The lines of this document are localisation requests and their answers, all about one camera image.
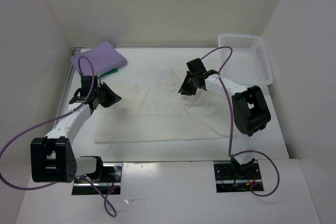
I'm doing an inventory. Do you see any purple t shirt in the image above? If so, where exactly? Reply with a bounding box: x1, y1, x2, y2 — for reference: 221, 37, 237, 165
70, 40, 127, 76

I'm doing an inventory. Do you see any white plastic basket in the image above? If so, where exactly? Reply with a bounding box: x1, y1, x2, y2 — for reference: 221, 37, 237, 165
218, 34, 273, 87

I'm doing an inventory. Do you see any green t shirt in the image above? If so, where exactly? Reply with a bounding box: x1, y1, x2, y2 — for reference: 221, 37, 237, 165
100, 68, 118, 78

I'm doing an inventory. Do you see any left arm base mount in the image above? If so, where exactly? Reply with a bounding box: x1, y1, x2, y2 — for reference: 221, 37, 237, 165
71, 163, 123, 196

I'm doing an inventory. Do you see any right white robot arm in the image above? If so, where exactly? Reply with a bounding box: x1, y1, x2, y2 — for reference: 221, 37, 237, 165
178, 58, 271, 178

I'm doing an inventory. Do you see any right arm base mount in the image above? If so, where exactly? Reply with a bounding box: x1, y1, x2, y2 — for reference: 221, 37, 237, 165
213, 161, 264, 193

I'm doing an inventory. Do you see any white cloth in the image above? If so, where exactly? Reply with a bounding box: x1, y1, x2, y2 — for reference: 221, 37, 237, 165
93, 68, 230, 144

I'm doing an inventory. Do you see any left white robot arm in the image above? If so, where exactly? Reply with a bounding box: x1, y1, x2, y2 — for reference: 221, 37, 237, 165
30, 76, 122, 183

